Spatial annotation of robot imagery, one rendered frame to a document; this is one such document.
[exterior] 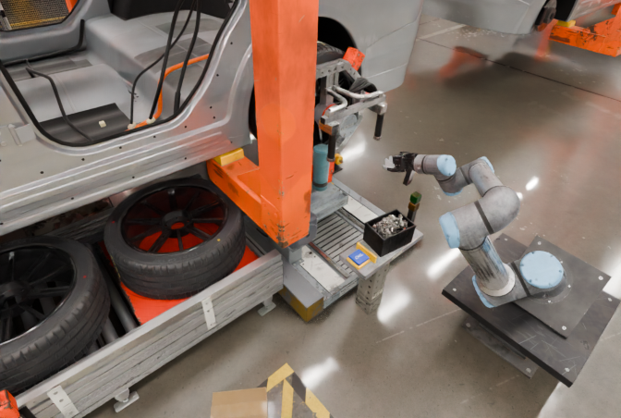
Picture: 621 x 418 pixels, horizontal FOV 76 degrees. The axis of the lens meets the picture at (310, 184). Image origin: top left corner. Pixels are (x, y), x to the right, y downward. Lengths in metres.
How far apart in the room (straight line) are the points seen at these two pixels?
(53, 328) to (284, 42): 1.32
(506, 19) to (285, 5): 3.25
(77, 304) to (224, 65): 1.14
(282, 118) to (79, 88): 1.40
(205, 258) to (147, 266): 0.24
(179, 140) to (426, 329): 1.55
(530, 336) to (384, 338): 0.66
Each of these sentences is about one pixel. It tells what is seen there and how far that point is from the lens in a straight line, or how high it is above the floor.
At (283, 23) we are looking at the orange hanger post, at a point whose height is 1.49.
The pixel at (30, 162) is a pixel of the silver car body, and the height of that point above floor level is 1.00.
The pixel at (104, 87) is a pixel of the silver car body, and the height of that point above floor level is 0.89.
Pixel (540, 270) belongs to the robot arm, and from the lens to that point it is 1.88.
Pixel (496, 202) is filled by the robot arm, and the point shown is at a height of 1.06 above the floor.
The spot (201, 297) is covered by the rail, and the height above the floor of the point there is 0.39.
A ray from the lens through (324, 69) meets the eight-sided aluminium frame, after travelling 1.99.
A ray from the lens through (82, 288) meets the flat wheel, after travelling 1.88.
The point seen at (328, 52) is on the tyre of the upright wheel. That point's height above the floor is 1.16.
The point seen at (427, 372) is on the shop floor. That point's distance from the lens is 2.15.
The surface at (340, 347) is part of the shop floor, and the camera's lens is 2.13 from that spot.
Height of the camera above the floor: 1.83
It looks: 38 degrees down
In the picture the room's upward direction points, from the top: 2 degrees clockwise
